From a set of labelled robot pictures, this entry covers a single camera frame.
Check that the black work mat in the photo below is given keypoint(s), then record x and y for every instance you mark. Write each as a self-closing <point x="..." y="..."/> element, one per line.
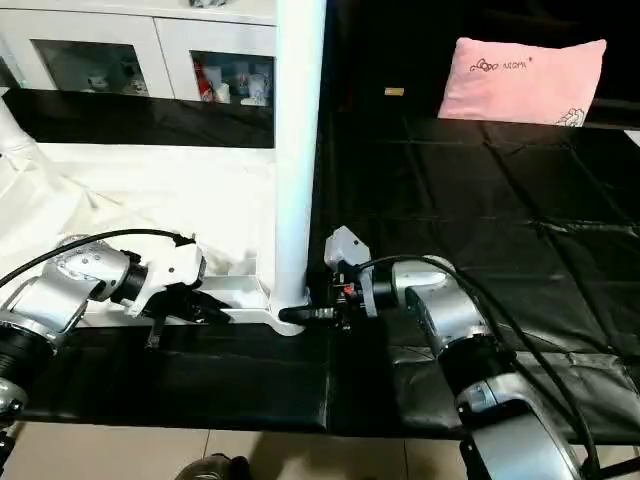
<point x="500" y="220"/>

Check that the black furniture with yellow label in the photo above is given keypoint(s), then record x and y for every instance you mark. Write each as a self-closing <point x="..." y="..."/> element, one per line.
<point x="380" y="50"/>

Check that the white plastic table top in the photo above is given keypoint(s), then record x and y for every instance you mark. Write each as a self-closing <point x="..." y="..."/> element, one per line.
<point x="130" y="200"/>

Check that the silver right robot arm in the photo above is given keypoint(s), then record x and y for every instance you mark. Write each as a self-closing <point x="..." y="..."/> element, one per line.
<point x="460" y="320"/>

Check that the dark robot foot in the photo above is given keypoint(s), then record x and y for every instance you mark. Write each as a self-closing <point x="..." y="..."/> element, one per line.
<point x="215" y="468"/>

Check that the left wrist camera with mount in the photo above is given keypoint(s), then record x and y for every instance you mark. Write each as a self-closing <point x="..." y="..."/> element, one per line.
<point x="180" y="265"/>

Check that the pink pillow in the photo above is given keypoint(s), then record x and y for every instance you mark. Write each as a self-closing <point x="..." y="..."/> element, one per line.
<point x="520" y="80"/>

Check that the white cabinet with glass doors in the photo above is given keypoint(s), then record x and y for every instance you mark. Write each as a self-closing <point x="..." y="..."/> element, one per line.
<point x="130" y="45"/>

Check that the dark ornament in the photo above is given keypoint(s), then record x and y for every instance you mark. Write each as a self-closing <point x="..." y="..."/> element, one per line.
<point x="212" y="3"/>

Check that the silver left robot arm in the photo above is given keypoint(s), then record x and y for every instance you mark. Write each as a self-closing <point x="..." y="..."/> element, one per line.
<point x="70" y="290"/>

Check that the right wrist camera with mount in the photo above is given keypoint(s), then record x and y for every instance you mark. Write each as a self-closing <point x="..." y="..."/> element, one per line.
<point x="348" y="250"/>

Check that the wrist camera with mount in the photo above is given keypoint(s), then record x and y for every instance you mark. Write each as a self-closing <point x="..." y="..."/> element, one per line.
<point x="348" y="250"/>
<point x="180" y="265"/>

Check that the black tripod stand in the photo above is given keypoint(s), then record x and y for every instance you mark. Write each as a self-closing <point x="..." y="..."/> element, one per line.
<point x="620" y="468"/>

